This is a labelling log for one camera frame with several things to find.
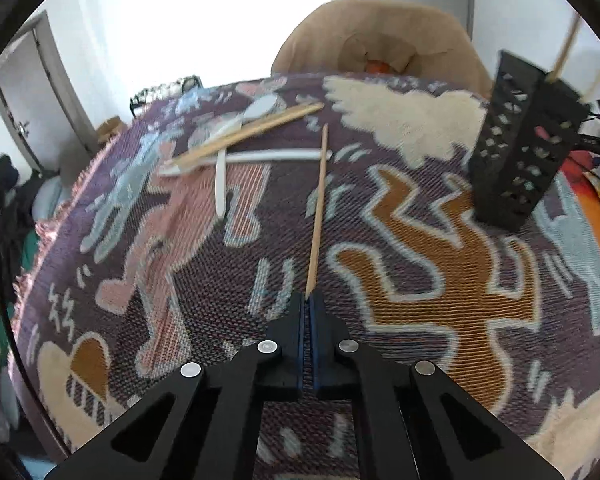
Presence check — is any black shoe rack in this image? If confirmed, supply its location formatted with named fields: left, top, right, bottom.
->
left=129, top=75, right=202, bottom=118

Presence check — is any white plastic fork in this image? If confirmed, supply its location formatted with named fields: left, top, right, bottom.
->
left=158, top=148, right=322, bottom=177

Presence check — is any white plastic spoon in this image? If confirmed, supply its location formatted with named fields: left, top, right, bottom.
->
left=242, top=94, right=277, bottom=122
left=204, top=113, right=242, bottom=220

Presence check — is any grey side door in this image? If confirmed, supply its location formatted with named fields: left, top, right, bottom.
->
left=0, top=12, right=97, bottom=182

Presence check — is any black perforated utensil holder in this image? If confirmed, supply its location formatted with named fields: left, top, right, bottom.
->
left=468, top=50, right=590, bottom=232

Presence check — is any wooden chopstick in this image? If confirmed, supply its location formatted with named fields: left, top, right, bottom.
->
left=546, top=12, right=582, bottom=84
left=304, top=124, right=328, bottom=298
left=168, top=102, right=325, bottom=168

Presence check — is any tan cushioned chair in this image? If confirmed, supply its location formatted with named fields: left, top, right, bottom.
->
left=271, top=0, right=492, bottom=99

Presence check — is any patterned woven tablecloth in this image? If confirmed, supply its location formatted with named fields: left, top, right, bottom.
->
left=15, top=74, right=600, bottom=479

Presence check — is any cardboard box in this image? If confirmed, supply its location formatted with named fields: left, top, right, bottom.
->
left=96, top=116, right=128, bottom=145

